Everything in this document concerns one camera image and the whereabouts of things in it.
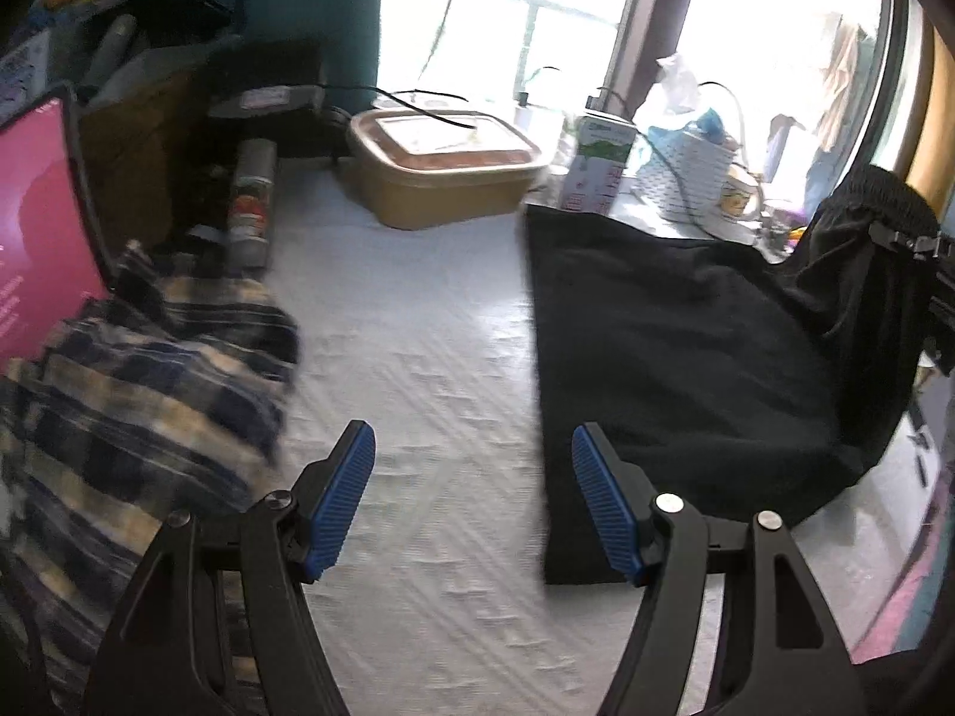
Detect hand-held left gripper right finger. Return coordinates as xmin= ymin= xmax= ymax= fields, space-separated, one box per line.
xmin=571 ymin=422 xmax=867 ymax=716

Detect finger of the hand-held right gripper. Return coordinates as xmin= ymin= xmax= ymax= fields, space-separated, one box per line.
xmin=869 ymin=220 xmax=941 ymax=261

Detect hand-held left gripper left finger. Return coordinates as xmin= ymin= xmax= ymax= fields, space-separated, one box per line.
xmin=81 ymin=419 xmax=378 ymax=716

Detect black pants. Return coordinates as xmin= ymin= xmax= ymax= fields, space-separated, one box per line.
xmin=524 ymin=166 xmax=942 ymax=587

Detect yellow curtain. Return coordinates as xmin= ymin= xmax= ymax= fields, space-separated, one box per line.
xmin=891 ymin=0 xmax=955 ymax=195

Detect white textured table cover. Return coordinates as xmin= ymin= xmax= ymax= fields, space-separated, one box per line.
xmin=246 ymin=156 xmax=926 ymax=716

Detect white bear mug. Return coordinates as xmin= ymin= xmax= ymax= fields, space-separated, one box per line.
xmin=717 ymin=168 xmax=769 ymax=221

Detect hanging clothes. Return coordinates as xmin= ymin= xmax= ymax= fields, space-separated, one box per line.
xmin=809 ymin=11 xmax=877 ymax=158

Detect plaid cloth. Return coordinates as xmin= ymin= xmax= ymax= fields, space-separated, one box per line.
xmin=0 ymin=240 xmax=301 ymax=716

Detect white plastic basket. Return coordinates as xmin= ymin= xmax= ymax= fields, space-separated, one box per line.
xmin=633 ymin=123 xmax=736 ymax=223

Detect white tissue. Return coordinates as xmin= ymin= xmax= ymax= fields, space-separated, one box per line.
xmin=655 ymin=52 xmax=706 ymax=116

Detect dark cylindrical can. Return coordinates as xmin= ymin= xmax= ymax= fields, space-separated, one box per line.
xmin=226 ymin=138 xmax=279 ymax=270

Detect white green milk carton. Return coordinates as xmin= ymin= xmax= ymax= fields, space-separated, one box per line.
xmin=559 ymin=110 xmax=639 ymax=216

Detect beige lidded box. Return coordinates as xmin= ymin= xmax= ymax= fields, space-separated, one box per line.
xmin=345 ymin=109 xmax=546 ymax=231

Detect brown cardboard box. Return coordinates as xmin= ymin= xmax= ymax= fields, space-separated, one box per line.
xmin=78 ymin=37 xmax=247 ymax=247

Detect tablet with red screen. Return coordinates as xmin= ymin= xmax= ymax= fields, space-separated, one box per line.
xmin=0 ymin=85 xmax=116 ymax=378

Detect black round container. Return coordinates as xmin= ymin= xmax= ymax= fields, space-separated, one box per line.
xmin=209 ymin=41 xmax=333 ymax=158

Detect teal curtain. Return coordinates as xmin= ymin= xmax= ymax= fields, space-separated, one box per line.
xmin=112 ymin=0 xmax=385 ymax=109

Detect desk lamp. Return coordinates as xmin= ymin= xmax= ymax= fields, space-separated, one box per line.
xmin=418 ymin=0 xmax=479 ymax=83

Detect white printed box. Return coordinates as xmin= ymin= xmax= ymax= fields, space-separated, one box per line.
xmin=0 ymin=30 xmax=53 ymax=121

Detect black lamp cable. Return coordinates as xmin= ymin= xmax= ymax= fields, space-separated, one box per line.
xmin=321 ymin=82 xmax=479 ymax=131

